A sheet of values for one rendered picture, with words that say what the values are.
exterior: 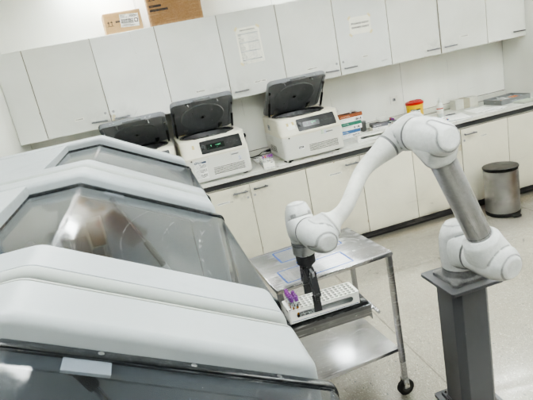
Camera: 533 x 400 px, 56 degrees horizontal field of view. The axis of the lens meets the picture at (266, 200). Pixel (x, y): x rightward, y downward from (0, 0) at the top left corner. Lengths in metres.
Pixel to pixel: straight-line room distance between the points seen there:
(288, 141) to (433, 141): 2.54
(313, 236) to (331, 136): 2.73
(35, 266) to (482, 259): 1.74
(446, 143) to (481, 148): 3.31
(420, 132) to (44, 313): 1.50
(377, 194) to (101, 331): 4.15
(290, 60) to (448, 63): 1.84
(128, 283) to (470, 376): 2.08
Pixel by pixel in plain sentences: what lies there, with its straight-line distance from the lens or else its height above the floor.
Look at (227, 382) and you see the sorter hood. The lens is 0.62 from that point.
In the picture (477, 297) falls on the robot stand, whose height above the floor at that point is 0.63.
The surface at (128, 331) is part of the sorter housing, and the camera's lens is 0.62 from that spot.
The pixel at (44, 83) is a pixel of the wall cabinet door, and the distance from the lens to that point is 4.36.
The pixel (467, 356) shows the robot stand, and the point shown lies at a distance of 2.55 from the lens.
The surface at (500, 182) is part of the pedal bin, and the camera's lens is 4.89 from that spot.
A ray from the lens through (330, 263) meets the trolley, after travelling 2.42.
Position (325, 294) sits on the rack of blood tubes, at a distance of 2.05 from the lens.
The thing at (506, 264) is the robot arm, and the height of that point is 0.88.
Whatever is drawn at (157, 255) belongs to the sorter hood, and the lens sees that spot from 0.98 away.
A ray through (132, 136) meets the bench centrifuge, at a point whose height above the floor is 1.38.
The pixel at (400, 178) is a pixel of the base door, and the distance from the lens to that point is 4.73.
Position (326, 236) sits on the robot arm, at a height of 1.21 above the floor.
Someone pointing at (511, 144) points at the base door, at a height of 0.55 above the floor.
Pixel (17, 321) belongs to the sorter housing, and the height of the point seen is 1.61.
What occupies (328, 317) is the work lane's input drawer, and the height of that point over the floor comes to 0.80.
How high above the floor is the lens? 1.83
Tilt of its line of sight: 16 degrees down
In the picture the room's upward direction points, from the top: 11 degrees counter-clockwise
